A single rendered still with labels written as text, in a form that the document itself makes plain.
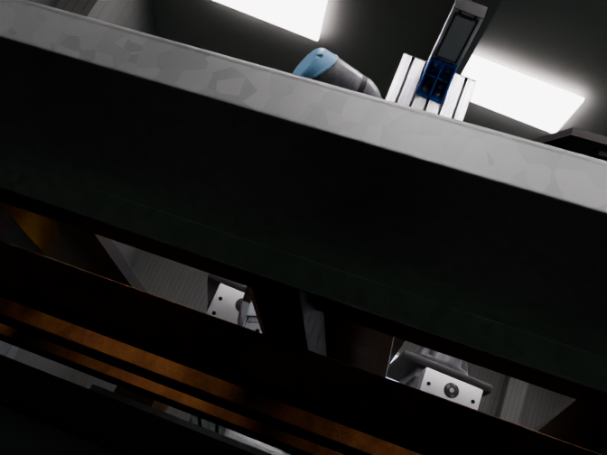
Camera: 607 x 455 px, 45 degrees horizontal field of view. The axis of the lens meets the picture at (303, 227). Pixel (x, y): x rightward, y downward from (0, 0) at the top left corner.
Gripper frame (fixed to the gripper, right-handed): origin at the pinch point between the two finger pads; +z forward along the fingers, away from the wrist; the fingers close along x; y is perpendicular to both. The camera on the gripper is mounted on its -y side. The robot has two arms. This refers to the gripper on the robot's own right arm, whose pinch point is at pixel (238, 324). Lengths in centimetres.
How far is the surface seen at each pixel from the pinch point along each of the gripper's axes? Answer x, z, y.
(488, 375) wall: 1019, -327, 146
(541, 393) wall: 1034, -332, 232
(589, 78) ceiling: 403, -419, 100
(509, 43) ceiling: 386, -419, 26
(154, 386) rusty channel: -6.9, 16.7, -7.4
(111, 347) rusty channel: -26.9, 16.4, -9.2
